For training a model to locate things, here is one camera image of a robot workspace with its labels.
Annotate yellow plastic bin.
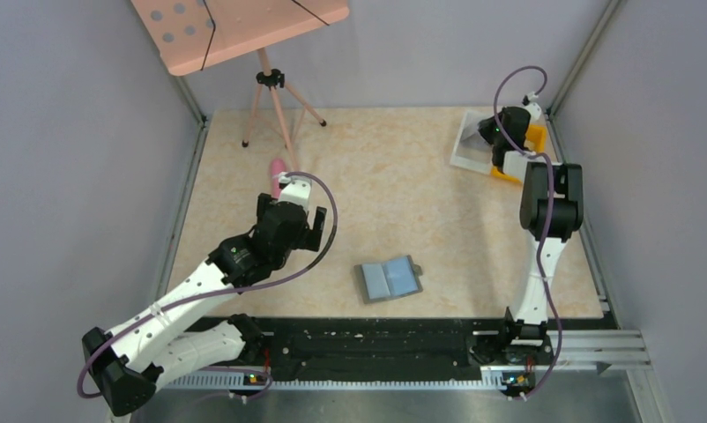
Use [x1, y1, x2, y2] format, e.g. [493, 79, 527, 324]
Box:
[489, 124, 547, 184]

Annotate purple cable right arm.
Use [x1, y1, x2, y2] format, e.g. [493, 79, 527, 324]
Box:
[493, 65, 565, 401]

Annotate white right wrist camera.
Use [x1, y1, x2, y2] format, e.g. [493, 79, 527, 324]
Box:
[522, 92, 544, 122]

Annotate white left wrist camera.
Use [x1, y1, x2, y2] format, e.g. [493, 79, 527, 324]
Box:
[278, 176, 312, 211]

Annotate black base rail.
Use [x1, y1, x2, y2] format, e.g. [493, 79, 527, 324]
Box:
[217, 317, 554, 382]

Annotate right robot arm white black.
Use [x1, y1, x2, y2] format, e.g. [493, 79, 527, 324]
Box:
[478, 105, 584, 363]

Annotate white plastic bin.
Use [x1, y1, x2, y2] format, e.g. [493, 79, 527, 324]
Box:
[449, 109, 493, 175]

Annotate grey-green leather card holder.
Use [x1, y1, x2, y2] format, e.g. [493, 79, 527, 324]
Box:
[353, 255, 423, 304]

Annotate pink music stand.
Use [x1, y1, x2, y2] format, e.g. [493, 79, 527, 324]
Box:
[132, 0, 350, 170]

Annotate pink cylindrical bottle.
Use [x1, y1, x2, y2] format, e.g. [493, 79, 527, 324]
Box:
[269, 158, 287, 198]

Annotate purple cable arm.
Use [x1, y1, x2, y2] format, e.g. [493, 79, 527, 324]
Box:
[76, 170, 339, 401]
[493, 65, 565, 401]

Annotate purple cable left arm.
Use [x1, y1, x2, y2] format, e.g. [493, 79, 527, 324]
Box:
[76, 170, 339, 401]

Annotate aluminium frame rail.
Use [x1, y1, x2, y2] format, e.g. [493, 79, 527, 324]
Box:
[168, 330, 651, 391]

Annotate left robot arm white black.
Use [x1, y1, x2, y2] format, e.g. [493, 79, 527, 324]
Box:
[76, 194, 339, 417]

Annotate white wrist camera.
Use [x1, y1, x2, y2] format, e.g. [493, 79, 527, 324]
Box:
[278, 176, 312, 211]
[522, 92, 544, 122]

